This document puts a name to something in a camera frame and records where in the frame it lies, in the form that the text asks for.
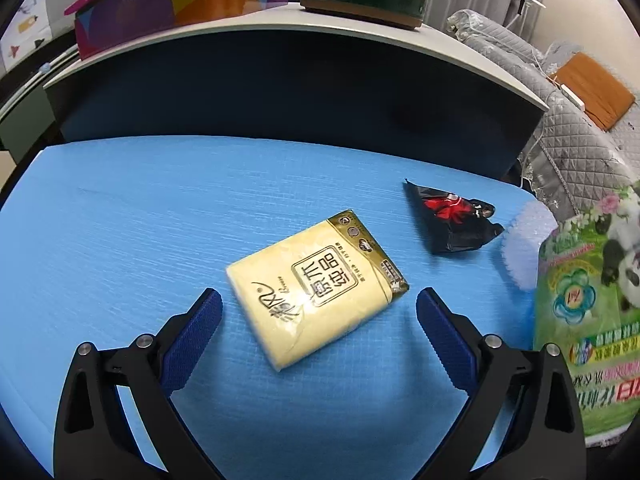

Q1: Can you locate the television cabinet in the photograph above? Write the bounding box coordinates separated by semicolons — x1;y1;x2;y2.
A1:
0;45;81;161

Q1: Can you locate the yellow tissue packet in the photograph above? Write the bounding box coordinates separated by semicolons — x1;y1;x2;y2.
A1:
226;209;410;372

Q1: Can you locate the white rod with blue joint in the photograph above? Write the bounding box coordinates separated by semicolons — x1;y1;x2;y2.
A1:
20;47;80;93

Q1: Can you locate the orange cushion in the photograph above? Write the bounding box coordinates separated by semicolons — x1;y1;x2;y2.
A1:
554;52;637;131

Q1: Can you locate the green panda print bag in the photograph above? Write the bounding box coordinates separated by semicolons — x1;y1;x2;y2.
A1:
532;185;640;448

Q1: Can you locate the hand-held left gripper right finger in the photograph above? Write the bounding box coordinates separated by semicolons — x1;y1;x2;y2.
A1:
415;287;587;480

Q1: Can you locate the white top coffee table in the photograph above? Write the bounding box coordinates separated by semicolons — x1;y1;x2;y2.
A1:
42;2;551;181

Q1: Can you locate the blue bubble plastic bag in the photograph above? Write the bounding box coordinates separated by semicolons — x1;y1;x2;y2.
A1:
501;200;559;291

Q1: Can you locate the dark snack wrapper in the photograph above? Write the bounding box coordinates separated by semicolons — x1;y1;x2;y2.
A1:
403;178;505;255

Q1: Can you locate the colourful gift box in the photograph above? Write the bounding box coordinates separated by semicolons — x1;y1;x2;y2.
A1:
64;0;293;61

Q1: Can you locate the blue table mat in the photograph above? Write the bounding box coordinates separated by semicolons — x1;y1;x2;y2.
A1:
0;135;551;480

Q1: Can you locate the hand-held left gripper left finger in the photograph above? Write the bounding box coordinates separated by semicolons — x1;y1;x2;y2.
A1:
52;287;224;480

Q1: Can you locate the grey quilted sofa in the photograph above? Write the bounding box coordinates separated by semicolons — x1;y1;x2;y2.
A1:
447;9;640;221

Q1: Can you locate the white phone stand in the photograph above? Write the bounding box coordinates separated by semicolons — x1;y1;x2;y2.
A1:
510;0;547;28

